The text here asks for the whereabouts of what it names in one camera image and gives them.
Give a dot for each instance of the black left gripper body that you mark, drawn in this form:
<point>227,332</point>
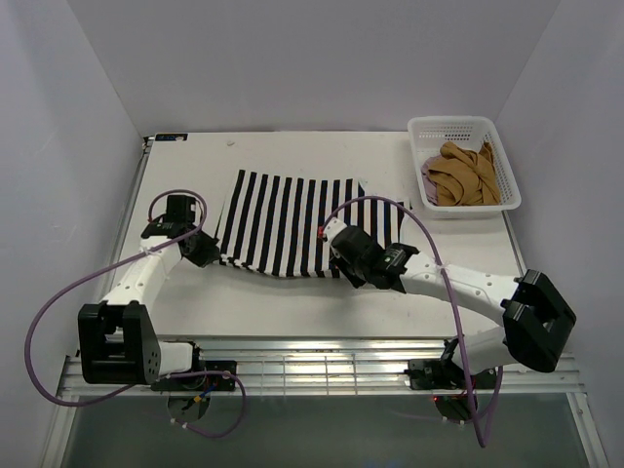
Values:
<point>204,247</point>

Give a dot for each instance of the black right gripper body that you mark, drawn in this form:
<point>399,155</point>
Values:
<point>354,272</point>

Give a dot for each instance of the black white striped tank top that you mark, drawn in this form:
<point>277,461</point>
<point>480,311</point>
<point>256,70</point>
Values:
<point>269,224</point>

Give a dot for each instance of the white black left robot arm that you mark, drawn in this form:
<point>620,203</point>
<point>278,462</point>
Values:
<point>118,343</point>

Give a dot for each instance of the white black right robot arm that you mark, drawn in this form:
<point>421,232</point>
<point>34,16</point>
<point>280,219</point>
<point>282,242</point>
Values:
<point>532,320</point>

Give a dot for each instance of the mauve tank top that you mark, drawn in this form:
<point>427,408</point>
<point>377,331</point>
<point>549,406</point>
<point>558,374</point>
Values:
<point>430,186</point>

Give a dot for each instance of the tan tank top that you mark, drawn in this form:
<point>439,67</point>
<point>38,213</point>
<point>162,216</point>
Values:
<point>465,178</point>

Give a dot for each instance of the white plastic perforated basket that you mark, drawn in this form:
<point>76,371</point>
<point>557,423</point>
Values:
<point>428,134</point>

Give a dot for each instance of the aluminium rail frame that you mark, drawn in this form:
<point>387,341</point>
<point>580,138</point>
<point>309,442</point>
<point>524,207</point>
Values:
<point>332,403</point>

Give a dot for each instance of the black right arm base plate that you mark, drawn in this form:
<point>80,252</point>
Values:
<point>436,374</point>

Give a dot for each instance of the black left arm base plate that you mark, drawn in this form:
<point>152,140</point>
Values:
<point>216,382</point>

